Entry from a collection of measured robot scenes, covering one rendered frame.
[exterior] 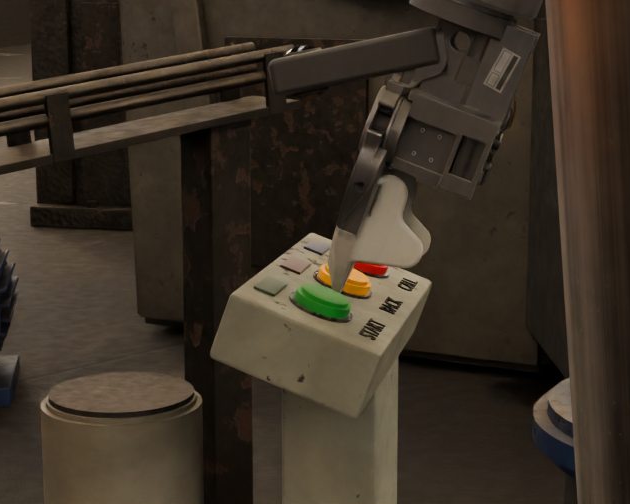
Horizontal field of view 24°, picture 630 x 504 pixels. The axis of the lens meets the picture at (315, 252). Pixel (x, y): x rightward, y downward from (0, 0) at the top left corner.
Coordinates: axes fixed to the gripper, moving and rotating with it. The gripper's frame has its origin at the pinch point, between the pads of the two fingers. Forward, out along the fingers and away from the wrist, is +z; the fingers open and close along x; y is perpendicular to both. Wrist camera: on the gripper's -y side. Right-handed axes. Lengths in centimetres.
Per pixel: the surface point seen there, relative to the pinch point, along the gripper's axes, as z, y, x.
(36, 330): 99, -88, 214
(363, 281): 1.8, 1.5, 6.8
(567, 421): 13.7, 20.7, 32.6
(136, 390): 15.6, -11.3, 4.0
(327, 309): 2.3, 0.8, -1.8
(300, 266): 2.7, -3.3, 7.3
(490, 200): 27, 0, 196
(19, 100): 1.9, -32.4, 18.8
